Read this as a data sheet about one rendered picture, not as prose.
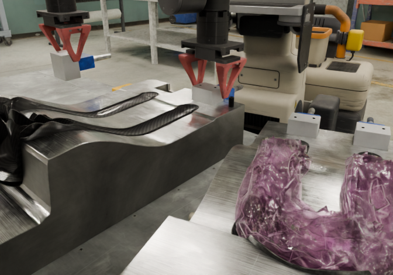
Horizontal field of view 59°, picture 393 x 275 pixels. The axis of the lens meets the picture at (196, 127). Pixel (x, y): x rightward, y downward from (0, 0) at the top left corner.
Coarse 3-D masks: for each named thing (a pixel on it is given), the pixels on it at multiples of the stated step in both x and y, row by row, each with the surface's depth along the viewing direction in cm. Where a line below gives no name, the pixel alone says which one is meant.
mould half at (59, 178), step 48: (0, 96) 55; (48, 144) 40; (96, 144) 41; (144, 144) 48; (192, 144) 55; (240, 144) 67; (0, 192) 44; (48, 192) 39; (96, 192) 43; (144, 192) 50; (0, 240) 36; (48, 240) 40
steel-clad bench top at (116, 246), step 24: (48, 72) 120; (24, 96) 97; (48, 96) 96; (72, 96) 96; (96, 96) 96; (216, 168) 60; (168, 192) 54; (192, 192) 54; (144, 216) 49; (96, 240) 44; (120, 240) 44; (144, 240) 44; (48, 264) 41; (72, 264) 41; (96, 264) 41; (120, 264) 41
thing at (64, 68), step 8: (56, 56) 72; (64, 56) 71; (88, 56) 75; (96, 56) 79; (104, 56) 80; (56, 64) 73; (64, 64) 71; (72, 64) 72; (80, 64) 74; (88, 64) 76; (56, 72) 74; (64, 72) 72; (72, 72) 73; (64, 80) 73
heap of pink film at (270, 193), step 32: (256, 160) 40; (288, 160) 40; (352, 160) 40; (384, 160) 39; (256, 192) 37; (288, 192) 37; (352, 192) 36; (384, 192) 36; (256, 224) 33; (288, 224) 32; (320, 224) 32; (352, 224) 31; (384, 224) 33; (288, 256) 30; (320, 256) 29; (352, 256) 30; (384, 256) 30
